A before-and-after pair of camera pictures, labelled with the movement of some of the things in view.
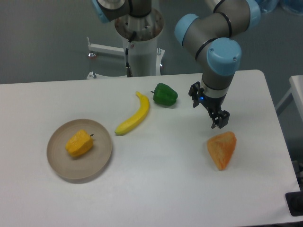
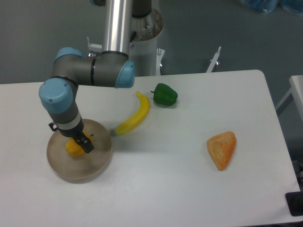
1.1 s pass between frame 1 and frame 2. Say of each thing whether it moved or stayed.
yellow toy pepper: stayed
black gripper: moved
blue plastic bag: stayed
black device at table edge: stayed
